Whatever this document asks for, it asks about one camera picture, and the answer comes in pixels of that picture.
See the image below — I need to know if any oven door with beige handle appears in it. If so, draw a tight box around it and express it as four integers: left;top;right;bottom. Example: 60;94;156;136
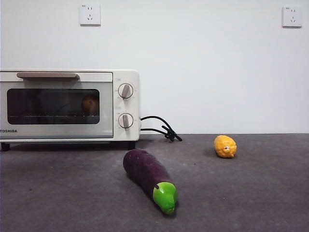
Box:
0;71;114;140

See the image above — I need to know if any brown potato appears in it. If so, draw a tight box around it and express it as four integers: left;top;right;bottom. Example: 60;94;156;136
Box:
82;94;100;115

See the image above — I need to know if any round beige oven knob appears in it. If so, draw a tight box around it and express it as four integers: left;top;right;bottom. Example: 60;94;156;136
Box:
117;83;135;100
117;112;134;131

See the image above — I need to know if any white toaster oven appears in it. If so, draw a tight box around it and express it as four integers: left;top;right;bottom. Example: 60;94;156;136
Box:
0;69;140;152

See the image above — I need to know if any purple eggplant with green stem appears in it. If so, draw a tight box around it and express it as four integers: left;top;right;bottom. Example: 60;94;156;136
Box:
123;148;178;216

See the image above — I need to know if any yellow lemon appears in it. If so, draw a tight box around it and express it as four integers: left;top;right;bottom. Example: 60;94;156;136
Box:
213;135;238;159

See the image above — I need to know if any black oven power cable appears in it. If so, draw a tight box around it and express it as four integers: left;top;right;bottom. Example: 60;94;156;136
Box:
140;115;183;142

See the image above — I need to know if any metal wire oven rack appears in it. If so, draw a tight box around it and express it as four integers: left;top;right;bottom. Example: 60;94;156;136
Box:
7;113;100;119

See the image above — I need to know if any white wall socket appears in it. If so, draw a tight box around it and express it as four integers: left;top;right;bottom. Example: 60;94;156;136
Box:
80;3;101;27
282;6;303;29

